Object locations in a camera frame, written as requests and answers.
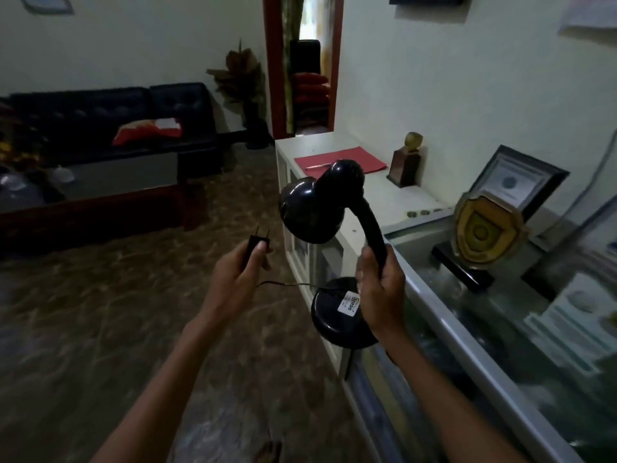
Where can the person's right hand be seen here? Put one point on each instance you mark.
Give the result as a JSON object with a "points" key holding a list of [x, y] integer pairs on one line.
{"points": [[383, 294]]}

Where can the person's left hand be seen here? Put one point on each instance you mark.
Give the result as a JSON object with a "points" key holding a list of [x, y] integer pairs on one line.
{"points": [[231, 284]]}

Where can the person's left thumb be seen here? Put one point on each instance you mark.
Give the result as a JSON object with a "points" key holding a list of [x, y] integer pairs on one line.
{"points": [[254, 253]]}

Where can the person's right thumb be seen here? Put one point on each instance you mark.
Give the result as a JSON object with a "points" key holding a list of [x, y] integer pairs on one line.
{"points": [[366, 274]]}

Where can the black power plug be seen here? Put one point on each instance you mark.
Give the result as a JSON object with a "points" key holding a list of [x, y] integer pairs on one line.
{"points": [[254, 246]]}

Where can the black desk lamp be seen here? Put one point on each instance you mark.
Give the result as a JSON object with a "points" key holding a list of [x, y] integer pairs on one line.
{"points": [[337, 236]]}

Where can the person's right forearm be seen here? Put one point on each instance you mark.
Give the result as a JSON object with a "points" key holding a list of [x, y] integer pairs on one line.
{"points": [[448, 405]]}

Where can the person's left forearm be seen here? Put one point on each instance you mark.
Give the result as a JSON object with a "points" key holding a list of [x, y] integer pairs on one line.
{"points": [[159, 395]]}

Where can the white glass display cabinet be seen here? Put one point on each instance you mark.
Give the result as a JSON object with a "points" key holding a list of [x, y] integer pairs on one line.
{"points": [[434, 303]]}

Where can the pen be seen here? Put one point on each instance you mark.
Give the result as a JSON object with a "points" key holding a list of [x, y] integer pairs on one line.
{"points": [[318, 165]]}

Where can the red folder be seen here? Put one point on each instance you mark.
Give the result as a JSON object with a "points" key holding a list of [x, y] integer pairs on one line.
{"points": [[340, 161]]}

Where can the brown trophy with yellow top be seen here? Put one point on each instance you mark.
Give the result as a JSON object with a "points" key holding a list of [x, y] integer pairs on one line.
{"points": [[407, 161]]}

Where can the gold shield plaque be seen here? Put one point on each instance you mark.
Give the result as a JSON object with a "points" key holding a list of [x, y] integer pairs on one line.
{"points": [[484, 236]]}

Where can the dried plant in dark vase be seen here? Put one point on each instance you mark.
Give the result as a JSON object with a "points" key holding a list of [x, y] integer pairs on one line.
{"points": [[243, 91]]}

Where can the red and white cushion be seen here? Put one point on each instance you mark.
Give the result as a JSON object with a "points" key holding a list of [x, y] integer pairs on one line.
{"points": [[147, 131]]}

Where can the dark wooden coffee table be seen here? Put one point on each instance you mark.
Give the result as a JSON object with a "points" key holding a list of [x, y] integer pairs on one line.
{"points": [[91, 202]]}

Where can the black framed certificate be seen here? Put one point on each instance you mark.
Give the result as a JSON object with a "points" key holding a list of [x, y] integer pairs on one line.
{"points": [[520, 180]]}

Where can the patterned door curtain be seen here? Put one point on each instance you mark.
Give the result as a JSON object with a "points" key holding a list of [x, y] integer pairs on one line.
{"points": [[293, 62]]}

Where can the black leather sofa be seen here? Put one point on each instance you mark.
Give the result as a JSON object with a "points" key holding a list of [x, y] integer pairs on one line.
{"points": [[111, 120]]}

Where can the red wooden door frame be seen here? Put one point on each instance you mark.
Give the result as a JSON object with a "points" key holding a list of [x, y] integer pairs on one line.
{"points": [[277, 67]]}

